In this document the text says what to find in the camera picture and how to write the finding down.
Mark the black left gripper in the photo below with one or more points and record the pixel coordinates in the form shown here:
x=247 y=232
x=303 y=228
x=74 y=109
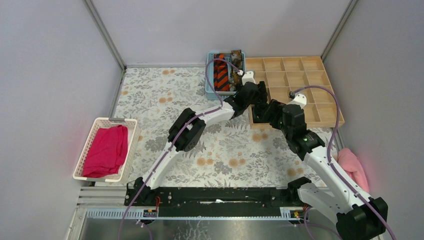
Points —
x=260 y=91

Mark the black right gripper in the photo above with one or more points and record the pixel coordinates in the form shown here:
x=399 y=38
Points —
x=276 y=108

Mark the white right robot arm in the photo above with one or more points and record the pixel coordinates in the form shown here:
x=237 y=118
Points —
x=356 y=214

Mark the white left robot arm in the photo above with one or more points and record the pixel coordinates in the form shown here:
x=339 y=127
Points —
x=188 y=128

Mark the brown camouflage tie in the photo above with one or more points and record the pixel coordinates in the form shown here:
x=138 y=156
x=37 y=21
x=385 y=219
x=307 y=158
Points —
x=236 y=79

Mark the dark green rolled tie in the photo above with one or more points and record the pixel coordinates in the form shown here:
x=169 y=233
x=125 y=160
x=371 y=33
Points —
x=260 y=113

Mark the orange navy striped tie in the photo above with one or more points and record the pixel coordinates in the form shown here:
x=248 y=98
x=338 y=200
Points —
x=220 y=74

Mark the blue plastic basket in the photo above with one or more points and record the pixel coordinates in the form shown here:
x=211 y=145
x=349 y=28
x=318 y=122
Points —
x=211 y=94

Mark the wooden compartment tray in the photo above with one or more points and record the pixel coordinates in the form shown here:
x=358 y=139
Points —
x=283 y=75

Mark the floral patterned tablecloth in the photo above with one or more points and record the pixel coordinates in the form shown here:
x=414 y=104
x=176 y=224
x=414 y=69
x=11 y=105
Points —
x=228 y=154

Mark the pink cloth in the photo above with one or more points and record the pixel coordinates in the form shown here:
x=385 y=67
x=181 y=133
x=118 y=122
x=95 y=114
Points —
x=350 y=163

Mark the white plastic basket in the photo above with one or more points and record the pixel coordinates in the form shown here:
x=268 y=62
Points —
x=133 y=135

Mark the red cloth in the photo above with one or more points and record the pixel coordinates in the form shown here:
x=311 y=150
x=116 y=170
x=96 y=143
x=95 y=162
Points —
x=107 y=153

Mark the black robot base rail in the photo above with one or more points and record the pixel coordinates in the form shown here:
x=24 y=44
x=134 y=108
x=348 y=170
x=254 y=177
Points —
x=215 y=201

